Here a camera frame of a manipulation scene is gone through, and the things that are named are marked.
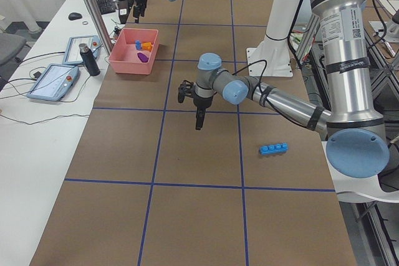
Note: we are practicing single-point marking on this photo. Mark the long blue stud block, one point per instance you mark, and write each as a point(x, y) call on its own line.
point(277, 148)

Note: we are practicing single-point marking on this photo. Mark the black computer mouse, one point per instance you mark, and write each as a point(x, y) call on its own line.
point(74, 16)

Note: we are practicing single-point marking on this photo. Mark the black keyboard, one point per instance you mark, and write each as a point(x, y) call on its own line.
point(106, 6)

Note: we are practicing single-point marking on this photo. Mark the aluminium frame post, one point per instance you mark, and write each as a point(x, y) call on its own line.
point(99, 24)

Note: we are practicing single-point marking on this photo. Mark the orange sloped block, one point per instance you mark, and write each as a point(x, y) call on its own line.
point(147, 46)

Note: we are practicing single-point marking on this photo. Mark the pink plastic box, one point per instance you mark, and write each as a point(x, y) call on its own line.
point(123, 58)

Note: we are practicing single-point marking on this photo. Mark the white chair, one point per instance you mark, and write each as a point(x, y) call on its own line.
point(359, 190)

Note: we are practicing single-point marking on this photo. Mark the near teach pendant tablet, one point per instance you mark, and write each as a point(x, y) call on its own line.
point(54, 82)

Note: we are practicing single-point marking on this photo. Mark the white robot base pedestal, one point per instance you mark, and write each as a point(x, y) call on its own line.
point(271, 57)

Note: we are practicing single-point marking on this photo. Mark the small blue block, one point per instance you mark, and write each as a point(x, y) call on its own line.
point(138, 45)

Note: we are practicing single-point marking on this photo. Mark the black water bottle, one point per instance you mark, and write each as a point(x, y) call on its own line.
point(89, 60)

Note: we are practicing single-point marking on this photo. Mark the purple curved block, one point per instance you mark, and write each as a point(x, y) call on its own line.
point(143, 58)

